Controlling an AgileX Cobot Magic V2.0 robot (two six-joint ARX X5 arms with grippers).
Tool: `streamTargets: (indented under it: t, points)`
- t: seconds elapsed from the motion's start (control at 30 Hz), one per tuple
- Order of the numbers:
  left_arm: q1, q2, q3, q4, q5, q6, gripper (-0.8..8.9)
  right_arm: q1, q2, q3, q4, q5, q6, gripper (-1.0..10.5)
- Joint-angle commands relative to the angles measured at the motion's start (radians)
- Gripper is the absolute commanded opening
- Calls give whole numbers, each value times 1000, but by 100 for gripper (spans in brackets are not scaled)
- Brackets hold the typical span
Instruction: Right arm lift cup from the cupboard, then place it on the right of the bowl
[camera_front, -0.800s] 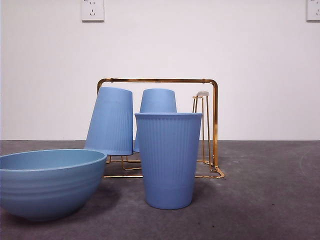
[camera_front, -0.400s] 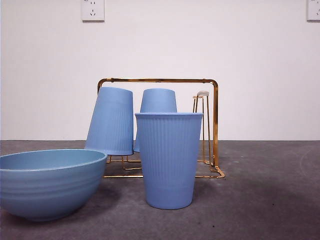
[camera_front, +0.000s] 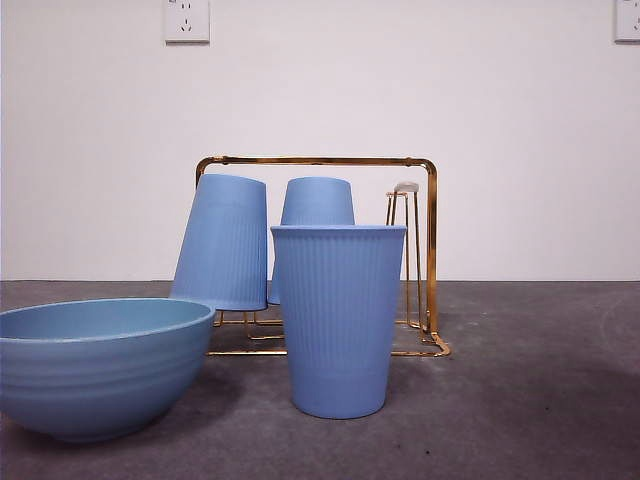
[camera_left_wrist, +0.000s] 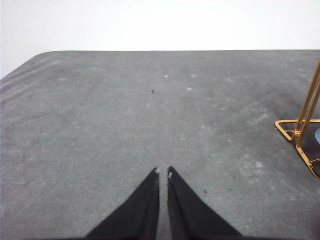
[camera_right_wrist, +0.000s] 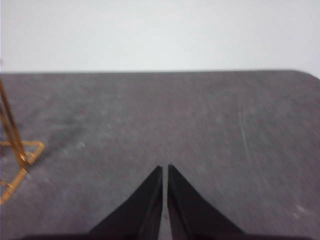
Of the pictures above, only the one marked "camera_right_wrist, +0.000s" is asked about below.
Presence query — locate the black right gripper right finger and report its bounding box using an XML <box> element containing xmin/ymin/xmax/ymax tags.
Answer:
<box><xmin>166</xmin><ymin>163</ymin><xmax>248</xmax><ymax>238</ymax></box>

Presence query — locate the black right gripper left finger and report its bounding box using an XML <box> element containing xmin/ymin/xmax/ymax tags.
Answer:
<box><xmin>86</xmin><ymin>164</ymin><xmax>164</xmax><ymax>238</ymax></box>

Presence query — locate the gold wire cup rack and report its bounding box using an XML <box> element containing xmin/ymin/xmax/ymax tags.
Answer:
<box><xmin>0</xmin><ymin>77</ymin><xmax>46</xmax><ymax>204</ymax></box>

